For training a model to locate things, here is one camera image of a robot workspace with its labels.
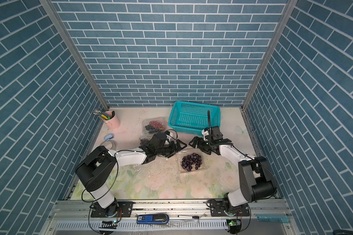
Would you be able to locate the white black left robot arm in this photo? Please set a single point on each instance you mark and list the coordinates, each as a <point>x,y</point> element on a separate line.
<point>95,168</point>

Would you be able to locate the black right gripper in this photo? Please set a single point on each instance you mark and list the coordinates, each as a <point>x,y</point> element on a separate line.
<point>201,141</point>

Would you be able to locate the blue black handheld device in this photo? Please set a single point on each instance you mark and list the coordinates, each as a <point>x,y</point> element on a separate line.
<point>153,219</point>

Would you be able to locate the red grape bunch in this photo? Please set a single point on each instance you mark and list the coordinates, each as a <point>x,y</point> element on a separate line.
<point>157,124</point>

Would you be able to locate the teal metal bracket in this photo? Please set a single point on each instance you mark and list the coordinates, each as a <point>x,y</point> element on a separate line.
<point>273,218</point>

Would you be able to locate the teal plastic basket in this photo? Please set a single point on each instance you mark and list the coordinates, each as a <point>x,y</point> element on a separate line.
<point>191,118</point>

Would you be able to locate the small blue stapler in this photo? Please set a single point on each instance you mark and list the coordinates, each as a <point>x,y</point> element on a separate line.
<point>108,137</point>

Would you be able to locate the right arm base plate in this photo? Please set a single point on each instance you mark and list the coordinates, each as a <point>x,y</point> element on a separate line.
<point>219,208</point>

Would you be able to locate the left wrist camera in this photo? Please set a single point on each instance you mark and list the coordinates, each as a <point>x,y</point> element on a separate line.
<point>162,139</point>

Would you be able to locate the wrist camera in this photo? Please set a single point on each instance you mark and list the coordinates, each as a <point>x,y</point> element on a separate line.
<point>162,139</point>
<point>212,133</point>

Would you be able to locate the tape roll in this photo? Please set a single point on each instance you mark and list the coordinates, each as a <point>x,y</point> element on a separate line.
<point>109,145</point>

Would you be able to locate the black marker pen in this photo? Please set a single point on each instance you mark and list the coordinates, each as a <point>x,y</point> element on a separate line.
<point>188,217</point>

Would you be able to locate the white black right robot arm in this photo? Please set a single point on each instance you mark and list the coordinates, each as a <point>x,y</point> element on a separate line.
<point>256,180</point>

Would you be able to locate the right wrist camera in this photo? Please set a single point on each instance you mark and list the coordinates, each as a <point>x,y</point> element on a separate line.
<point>212,133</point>

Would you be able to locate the pink pen cup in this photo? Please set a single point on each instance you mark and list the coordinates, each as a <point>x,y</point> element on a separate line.
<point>113,123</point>

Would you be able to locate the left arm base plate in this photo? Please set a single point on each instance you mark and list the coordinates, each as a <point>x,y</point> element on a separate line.
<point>115,209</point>

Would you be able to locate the clear clamshell container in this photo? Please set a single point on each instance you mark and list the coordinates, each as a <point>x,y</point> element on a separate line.
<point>145,139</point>
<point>185,152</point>
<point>146,122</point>

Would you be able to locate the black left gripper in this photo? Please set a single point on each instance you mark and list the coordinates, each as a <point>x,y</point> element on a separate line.
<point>177,146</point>

